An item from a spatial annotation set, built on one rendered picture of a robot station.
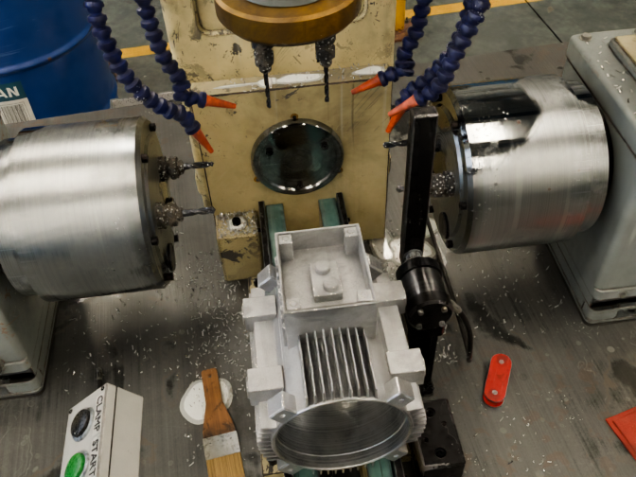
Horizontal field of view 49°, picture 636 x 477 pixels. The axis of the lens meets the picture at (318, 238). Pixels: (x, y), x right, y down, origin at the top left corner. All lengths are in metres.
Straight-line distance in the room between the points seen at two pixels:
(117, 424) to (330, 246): 0.31
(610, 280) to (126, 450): 0.74
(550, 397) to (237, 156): 0.60
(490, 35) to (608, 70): 2.41
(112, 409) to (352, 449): 0.29
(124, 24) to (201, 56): 2.60
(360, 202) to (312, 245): 0.38
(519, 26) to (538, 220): 2.63
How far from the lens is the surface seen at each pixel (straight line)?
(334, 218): 1.14
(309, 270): 0.80
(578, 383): 1.14
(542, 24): 3.62
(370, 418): 0.88
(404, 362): 0.78
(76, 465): 0.76
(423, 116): 0.80
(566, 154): 0.97
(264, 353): 0.80
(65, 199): 0.93
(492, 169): 0.94
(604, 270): 1.12
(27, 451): 1.13
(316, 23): 0.81
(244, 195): 1.16
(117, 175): 0.92
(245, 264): 1.19
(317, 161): 1.11
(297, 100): 1.05
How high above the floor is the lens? 1.72
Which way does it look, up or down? 46 degrees down
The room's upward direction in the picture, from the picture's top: 3 degrees counter-clockwise
